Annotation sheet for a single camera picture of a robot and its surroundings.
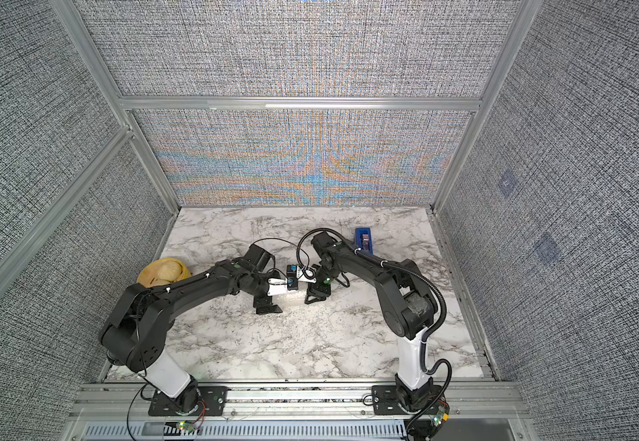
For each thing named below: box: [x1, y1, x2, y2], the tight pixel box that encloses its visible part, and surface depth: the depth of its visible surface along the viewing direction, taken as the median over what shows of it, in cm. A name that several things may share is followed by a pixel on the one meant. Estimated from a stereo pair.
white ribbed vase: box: [267, 277, 298, 297], surface depth 79 cm
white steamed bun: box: [156, 260, 183, 283], surface depth 95 cm
